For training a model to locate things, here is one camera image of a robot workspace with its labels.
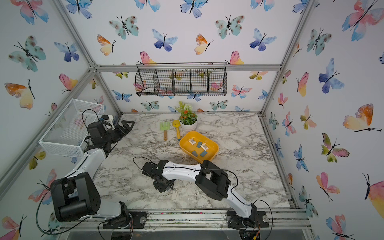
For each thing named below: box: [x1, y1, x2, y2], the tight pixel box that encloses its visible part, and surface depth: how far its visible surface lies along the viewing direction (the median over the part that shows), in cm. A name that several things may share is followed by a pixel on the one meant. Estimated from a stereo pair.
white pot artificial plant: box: [176, 100, 198, 132], surface depth 103 cm
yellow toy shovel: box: [172, 119, 181, 141], surface depth 110 cm
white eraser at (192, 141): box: [187, 137, 197, 145], surface depth 105 cm
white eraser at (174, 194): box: [171, 190, 178, 200], surface depth 84 cm
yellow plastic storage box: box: [179, 131, 219, 163], surface depth 103 cm
